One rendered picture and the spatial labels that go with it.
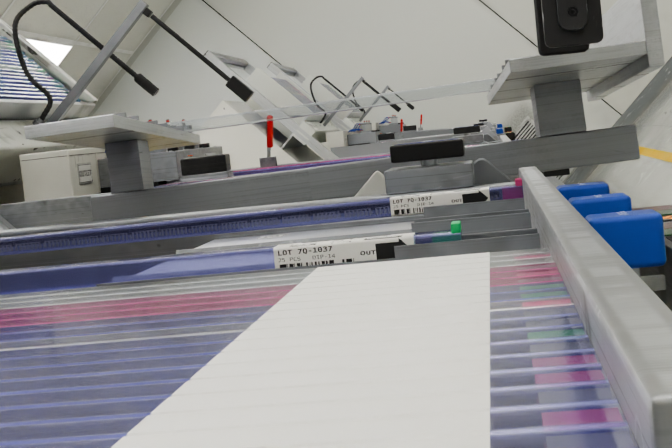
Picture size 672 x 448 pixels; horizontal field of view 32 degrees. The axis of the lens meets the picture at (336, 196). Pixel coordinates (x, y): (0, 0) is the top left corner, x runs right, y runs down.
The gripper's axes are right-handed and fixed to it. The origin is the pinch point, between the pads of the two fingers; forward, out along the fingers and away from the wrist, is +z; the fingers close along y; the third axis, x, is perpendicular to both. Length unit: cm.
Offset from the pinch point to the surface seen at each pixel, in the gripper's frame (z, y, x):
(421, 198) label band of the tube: 8.9, -0.7, 9.6
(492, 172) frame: 8.4, 14.0, 5.2
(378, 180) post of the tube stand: 8.9, 29.7, 15.0
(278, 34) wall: -68, 749, 145
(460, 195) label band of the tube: 9.0, -0.7, 7.2
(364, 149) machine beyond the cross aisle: 13, 440, 60
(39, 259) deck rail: 11.3, 8.0, 37.4
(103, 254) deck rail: 11.3, 8.0, 32.7
